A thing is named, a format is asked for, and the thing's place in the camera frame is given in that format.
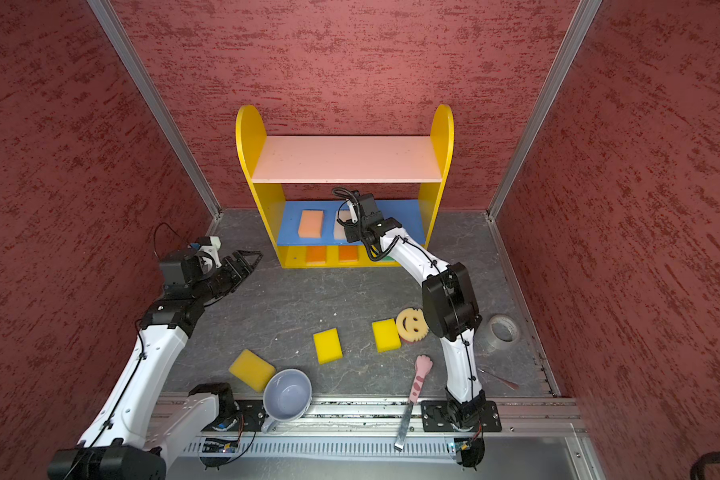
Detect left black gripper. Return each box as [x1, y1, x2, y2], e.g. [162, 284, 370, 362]
[193, 250, 264, 302]

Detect beige pink sponge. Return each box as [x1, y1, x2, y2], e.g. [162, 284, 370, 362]
[333, 209, 352, 242]

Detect orange sponge yellow base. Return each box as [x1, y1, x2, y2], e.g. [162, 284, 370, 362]
[338, 245, 359, 264]
[305, 245, 327, 265]

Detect salmon orange sponge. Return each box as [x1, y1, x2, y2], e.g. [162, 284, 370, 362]
[298, 210, 324, 240]

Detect large yellow sponge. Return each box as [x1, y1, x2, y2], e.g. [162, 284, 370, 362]
[229, 349, 276, 393]

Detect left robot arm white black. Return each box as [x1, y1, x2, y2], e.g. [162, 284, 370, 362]
[47, 237, 263, 479]

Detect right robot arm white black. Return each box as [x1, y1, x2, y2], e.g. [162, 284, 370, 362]
[332, 187, 486, 430]

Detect yellow shelf unit pink blue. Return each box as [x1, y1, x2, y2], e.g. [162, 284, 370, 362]
[236, 105, 455, 269]

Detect smiley face yellow sponge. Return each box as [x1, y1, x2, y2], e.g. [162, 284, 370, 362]
[395, 308, 429, 343]

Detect yellow square sponge right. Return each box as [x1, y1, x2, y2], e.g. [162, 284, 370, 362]
[372, 319, 402, 353]

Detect yellow square sponge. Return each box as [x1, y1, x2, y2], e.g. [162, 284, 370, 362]
[313, 328, 343, 365]
[372, 319, 402, 353]

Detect yellow square sponge middle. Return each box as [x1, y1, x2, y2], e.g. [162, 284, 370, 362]
[313, 328, 343, 365]

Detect grey blue mug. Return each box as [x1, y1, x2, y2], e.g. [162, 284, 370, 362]
[261, 369, 313, 433]

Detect grey tape roll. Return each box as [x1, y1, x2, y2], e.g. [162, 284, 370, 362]
[485, 314, 522, 352]

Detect small red stick tool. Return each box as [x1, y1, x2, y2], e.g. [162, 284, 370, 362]
[478, 368, 521, 392]

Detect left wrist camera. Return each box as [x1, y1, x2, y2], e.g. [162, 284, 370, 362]
[159, 236, 221, 295]

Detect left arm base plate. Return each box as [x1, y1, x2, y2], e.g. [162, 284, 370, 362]
[209, 399, 266, 432]

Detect pink handled knife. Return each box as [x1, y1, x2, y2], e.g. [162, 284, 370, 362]
[394, 355, 433, 451]

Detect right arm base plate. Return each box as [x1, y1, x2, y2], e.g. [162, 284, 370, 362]
[420, 400, 502, 433]

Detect black cable corner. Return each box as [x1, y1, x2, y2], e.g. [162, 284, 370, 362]
[689, 451, 720, 480]

